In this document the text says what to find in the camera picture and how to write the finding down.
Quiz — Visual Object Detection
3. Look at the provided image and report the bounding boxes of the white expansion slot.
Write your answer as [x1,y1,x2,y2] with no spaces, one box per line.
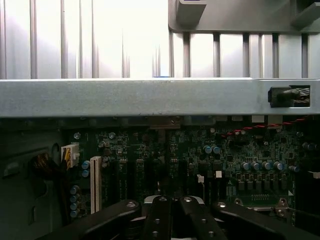
[89,156,103,215]

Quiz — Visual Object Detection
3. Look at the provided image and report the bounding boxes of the metal locking lever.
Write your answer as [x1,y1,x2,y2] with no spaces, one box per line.
[284,206,320,217]

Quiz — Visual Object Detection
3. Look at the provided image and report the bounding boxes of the grey parts rack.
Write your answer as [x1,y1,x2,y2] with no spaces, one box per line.
[167,0,320,35]

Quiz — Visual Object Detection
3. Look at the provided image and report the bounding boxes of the black yellow power wire bundle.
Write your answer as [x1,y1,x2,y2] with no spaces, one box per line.
[29,152,74,226]

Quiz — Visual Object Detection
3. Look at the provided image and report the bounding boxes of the cpu socket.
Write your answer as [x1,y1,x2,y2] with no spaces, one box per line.
[234,196,296,218]

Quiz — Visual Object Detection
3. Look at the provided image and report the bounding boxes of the white power connector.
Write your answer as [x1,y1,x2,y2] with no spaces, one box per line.
[60,141,81,171]

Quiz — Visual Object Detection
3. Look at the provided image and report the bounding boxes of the green motherboard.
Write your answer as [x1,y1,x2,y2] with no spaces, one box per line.
[61,119,320,226]

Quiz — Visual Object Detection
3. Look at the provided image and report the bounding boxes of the open pc case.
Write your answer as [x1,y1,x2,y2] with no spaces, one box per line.
[0,77,320,240]

